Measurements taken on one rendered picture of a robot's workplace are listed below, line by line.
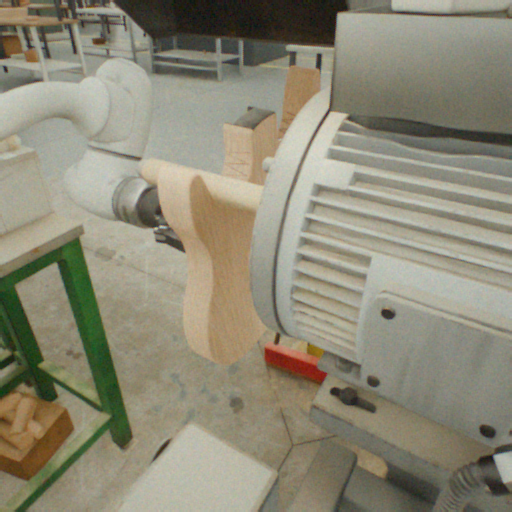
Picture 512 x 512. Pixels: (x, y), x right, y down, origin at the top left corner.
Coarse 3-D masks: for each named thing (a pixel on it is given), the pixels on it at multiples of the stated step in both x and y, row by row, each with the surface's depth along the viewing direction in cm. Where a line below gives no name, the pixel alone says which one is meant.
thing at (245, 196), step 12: (144, 168) 53; (156, 168) 52; (192, 168) 51; (156, 180) 52; (204, 180) 49; (216, 180) 48; (228, 180) 48; (216, 192) 48; (228, 192) 47; (240, 192) 47; (252, 192) 46; (228, 204) 48; (240, 204) 47; (252, 204) 46
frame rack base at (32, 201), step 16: (0, 160) 98; (16, 160) 101; (32, 160) 104; (0, 176) 99; (16, 176) 102; (32, 176) 105; (0, 192) 100; (16, 192) 103; (32, 192) 106; (48, 192) 110; (0, 208) 101; (16, 208) 104; (32, 208) 108; (48, 208) 111; (0, 224) 102; (16, 224) 105
